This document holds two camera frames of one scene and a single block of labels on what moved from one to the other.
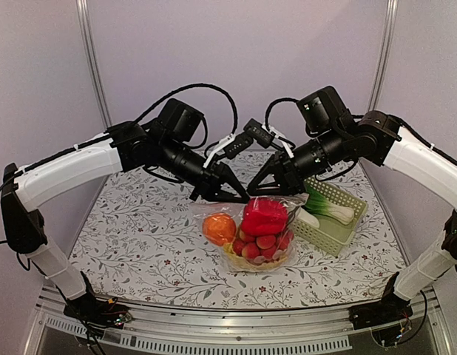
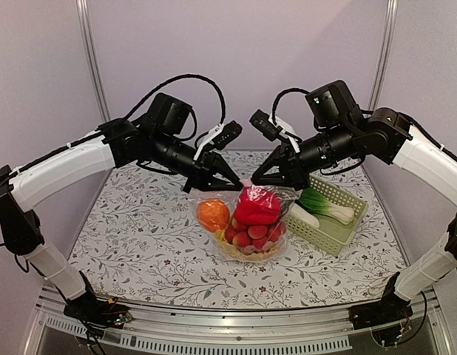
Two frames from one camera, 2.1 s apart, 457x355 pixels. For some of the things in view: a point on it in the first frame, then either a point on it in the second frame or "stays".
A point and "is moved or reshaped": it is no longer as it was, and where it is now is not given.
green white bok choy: (316, 201) stays
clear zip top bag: (256, 235) is moved or reshaped
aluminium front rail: (224, 330) stays
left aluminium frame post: (92, 54) stays
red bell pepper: (264, 216) is moved or reshaped
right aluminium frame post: (390, 19) stays
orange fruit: (219, 228) -> (213, 215)
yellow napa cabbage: (249, 264) -> (234, 252)
